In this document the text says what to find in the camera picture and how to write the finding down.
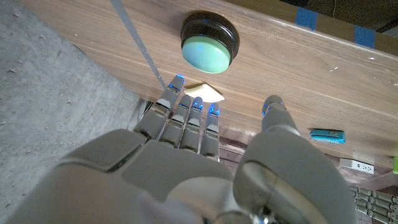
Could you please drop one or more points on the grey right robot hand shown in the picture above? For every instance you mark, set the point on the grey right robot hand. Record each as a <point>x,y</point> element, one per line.
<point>168,186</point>

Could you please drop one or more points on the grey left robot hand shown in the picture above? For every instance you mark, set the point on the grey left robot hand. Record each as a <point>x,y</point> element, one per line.
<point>373,202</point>

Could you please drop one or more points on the green button with black base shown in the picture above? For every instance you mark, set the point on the green button with black base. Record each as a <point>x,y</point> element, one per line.
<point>206,53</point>

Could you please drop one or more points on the white power socket box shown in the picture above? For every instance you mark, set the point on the white power socket box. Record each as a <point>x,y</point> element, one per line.
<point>356,165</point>

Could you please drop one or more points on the green cube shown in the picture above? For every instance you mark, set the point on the green cube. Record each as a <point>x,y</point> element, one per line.
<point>395,165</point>

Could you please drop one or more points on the teal stapler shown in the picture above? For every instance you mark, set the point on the teal stapler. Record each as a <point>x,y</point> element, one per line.
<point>327,136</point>

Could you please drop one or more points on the pale yellow sponge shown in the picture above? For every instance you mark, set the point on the pale yellow sponge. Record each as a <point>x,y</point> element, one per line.
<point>205,93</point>

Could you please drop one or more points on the blue tape piece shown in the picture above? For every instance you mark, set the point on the blue tape piece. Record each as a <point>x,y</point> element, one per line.
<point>365,36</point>
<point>306,18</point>

